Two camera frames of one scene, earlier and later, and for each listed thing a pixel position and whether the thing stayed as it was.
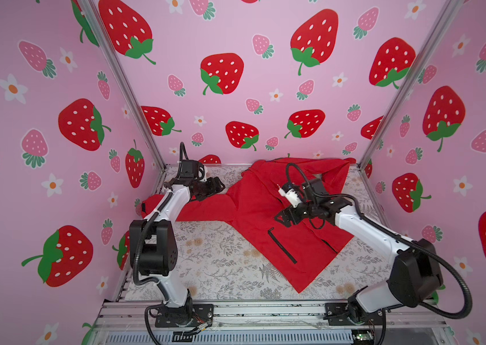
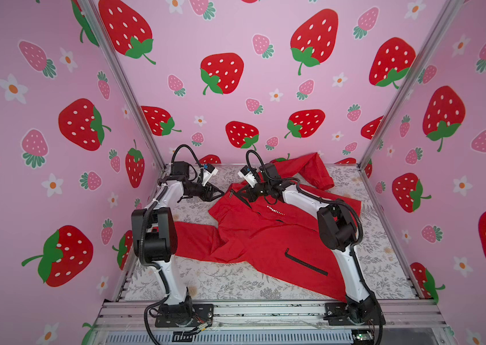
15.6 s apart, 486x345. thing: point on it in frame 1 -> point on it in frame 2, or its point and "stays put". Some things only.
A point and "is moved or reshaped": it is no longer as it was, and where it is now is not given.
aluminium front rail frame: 121,323 stays put
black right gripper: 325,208 -> 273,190
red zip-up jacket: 250,203 is moved or reshaped
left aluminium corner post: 93,20 stays put
